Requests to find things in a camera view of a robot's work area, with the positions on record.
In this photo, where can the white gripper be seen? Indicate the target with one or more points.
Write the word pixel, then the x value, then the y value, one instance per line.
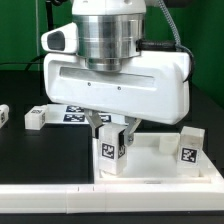
pixel 152 86

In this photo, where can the white square table top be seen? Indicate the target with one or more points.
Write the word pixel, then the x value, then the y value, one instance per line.
pixel 152 159

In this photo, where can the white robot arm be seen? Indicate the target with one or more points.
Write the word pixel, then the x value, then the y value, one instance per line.
pixel 101 62

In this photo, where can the white base tag plate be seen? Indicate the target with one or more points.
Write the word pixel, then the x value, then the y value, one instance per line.
pixel 66 114

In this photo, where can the white L-shaped obstacle fence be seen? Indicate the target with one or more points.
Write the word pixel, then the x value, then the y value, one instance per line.
pixel 94 198

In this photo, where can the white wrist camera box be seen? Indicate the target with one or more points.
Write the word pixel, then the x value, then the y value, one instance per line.
pixel 61 40

